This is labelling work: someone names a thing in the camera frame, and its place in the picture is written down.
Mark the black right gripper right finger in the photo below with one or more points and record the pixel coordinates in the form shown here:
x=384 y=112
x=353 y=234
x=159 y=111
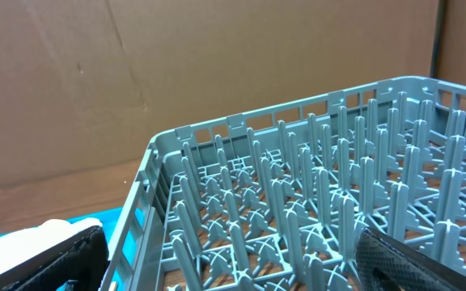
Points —
x=384 y=263

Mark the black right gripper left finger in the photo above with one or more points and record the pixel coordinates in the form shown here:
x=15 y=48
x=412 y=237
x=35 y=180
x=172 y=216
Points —
x=78 y=263

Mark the white paper napkin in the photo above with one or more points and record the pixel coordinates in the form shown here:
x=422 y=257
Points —
x=19 y=246

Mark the teal plastic serving tray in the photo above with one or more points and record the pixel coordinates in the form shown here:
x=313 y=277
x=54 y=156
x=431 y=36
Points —
x=111 y=226

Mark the grey plastic dish rack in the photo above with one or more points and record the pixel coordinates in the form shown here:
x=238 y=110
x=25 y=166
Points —
x=276 y=197

